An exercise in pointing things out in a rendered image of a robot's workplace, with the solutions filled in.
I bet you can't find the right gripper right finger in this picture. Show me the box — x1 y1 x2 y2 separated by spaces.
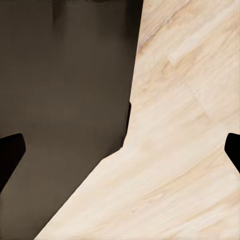
224 133 240 172

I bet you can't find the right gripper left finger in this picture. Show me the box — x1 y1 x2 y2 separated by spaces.
0 133 26 193

